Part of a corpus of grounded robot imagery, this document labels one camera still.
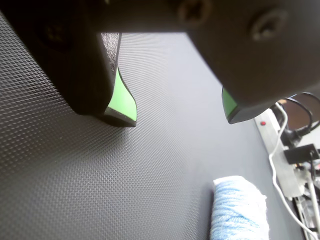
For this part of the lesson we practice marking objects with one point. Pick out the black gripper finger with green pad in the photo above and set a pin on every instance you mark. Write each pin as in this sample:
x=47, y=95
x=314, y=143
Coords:
x=75, y=62
x=250, y=62

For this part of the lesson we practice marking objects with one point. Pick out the light blue yarn block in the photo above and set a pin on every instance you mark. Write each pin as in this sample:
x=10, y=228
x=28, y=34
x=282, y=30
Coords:
x=237, y=212

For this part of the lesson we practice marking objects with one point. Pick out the white power strip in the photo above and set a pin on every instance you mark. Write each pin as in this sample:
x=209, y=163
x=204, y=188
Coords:
x=280, y=155

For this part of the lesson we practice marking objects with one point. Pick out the dark grey textured mat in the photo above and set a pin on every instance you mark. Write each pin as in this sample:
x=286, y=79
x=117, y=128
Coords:
x=125, y=175

